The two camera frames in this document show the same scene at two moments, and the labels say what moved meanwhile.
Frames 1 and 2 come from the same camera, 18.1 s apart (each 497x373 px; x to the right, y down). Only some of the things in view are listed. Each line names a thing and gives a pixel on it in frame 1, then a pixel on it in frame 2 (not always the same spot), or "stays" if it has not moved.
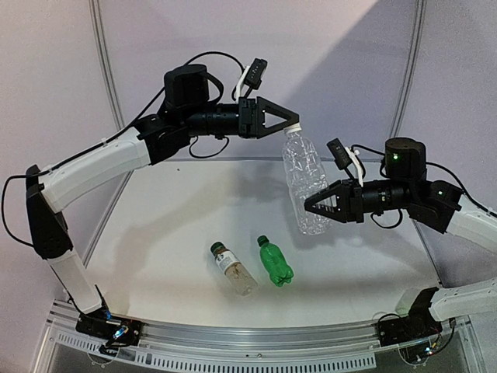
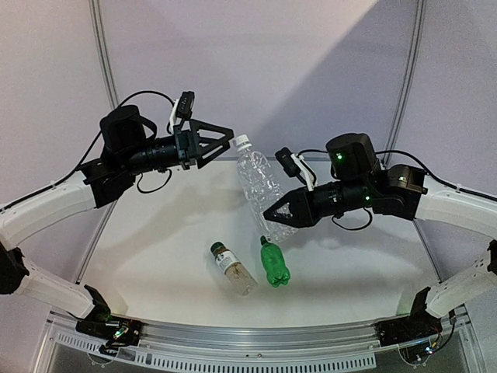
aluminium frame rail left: [113, 205] stays
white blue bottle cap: [295, 127] -> [241, 142]
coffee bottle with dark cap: [237, 273] stays
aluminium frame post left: [105, 63] stays
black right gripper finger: [341, 189] -> [297, 202]
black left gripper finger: [264, 106] -> [196, 125]
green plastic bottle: [274, 262] stays
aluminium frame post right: [419, 18] stays
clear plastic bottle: [306, 179] -> [262, 188]
